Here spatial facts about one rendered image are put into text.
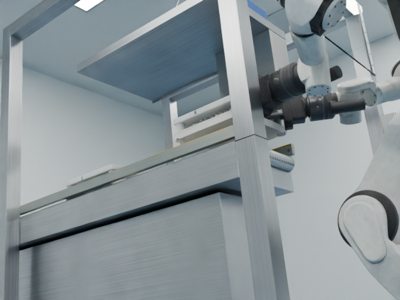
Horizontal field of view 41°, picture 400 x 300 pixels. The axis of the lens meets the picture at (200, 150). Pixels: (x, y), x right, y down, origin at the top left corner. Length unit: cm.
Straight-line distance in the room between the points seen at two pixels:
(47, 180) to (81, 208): 329
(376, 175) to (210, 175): 44
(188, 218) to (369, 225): 54
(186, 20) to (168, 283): 78
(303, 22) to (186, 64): 79
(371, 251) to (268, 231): 23
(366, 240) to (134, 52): 97
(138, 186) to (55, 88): 395
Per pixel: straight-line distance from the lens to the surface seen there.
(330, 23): 118
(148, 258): 164
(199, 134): 157
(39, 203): 203
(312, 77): 137
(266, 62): 171
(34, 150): 512
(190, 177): 150
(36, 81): 541
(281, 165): 157
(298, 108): 161
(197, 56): 185
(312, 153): 554
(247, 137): 133
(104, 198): 175
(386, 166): 131
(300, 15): 118
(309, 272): 542
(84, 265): 186
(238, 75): 140
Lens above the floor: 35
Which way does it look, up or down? 19 degrees up
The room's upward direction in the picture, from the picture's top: 6 degrees counter-clockwise
